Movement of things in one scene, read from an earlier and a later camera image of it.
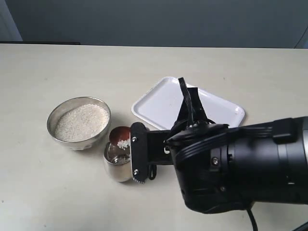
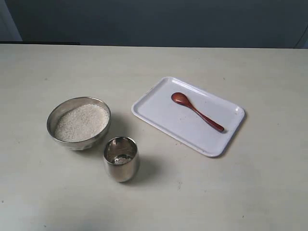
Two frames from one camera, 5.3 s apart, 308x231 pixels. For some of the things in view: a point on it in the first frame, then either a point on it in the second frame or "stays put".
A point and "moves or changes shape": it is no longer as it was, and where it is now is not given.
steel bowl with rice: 80,123 stays put
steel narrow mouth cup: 117,162 stays put
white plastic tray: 161,107 stays put
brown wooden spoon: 120,135 moves or changes shape
